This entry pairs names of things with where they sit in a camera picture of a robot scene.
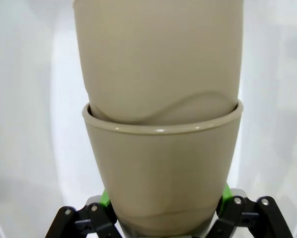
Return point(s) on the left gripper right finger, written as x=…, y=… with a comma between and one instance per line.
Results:
x=238, y=218

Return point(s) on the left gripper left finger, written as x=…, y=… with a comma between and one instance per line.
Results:
x=98, y=220

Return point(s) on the tall beige cup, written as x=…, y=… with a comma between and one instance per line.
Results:
x=158, y=62
x=163, y=173

